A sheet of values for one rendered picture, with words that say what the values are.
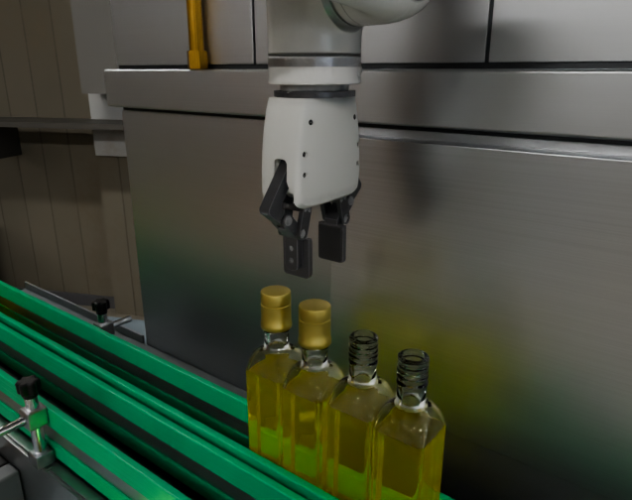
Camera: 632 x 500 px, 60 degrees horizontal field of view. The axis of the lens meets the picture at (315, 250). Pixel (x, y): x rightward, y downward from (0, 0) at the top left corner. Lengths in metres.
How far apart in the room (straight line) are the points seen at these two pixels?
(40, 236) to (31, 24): 1.36
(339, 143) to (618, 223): 0.26
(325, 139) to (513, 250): 0.22
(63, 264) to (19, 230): 0.39
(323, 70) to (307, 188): 0.10
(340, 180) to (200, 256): 0.45
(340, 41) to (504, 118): 0.19
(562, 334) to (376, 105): 0.31
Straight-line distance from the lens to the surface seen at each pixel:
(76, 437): 0.80
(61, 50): 3.84
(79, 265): 4.10
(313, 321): 0.56
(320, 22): 0.48
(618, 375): 0.61
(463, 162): 0.59
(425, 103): 0.61
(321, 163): 0.50
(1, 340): 1.14
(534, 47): 0.59
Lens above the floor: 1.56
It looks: 18 degrees down
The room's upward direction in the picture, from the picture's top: straight up
